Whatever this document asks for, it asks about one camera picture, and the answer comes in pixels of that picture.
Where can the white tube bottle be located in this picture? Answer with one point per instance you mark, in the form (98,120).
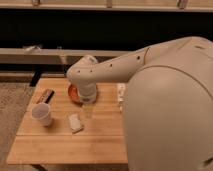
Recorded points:
(120,94)

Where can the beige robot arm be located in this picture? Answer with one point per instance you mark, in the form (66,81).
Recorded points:
(168,102)

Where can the wooden table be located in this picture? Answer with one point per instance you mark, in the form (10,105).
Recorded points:
(99,142)

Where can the orange ceramic bowl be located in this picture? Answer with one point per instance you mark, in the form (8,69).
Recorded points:
(73,94)

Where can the white ceramic cup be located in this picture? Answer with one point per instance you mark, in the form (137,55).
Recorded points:
(42,113)

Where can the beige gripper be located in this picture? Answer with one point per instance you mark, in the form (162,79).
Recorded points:
(87,93)

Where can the grey wall rail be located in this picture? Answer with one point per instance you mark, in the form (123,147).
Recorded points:
(47,56)

